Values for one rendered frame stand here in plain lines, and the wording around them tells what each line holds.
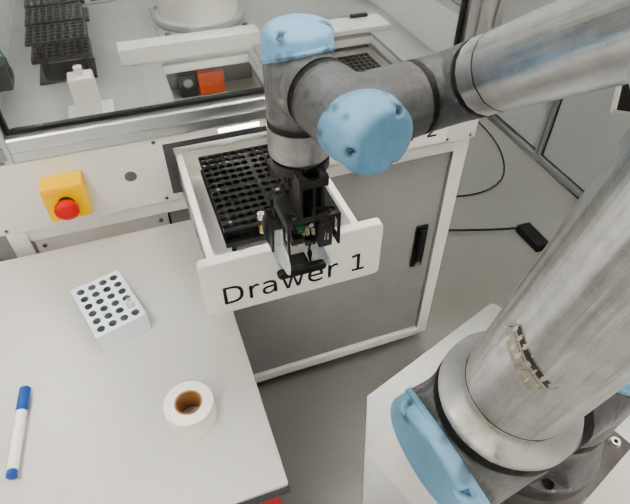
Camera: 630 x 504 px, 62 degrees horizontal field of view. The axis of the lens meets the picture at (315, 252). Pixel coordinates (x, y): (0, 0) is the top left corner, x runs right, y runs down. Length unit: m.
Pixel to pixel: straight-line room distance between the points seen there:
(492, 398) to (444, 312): 1.56
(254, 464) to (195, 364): 0.19
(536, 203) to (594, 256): 2.25
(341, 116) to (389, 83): 0.06
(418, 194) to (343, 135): 0.89
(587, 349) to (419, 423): 0.17
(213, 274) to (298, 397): 0.98
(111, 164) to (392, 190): 0.64
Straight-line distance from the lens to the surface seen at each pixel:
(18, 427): 0.88
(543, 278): 0.32
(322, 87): 0.51
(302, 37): 0.55
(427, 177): 1.33
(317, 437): 1.64
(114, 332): 0.90
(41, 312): 1.02
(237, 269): 0.78
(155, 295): 0.98
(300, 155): 0.60
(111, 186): 1.07
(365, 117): 0.46
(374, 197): 1.29
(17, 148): 1.03
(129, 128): 1.01
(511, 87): 0.49
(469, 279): 2.09
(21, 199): 1.09
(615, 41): 0.42
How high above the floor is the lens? 1.46
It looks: 44 degrees down
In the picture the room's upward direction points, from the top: straight up
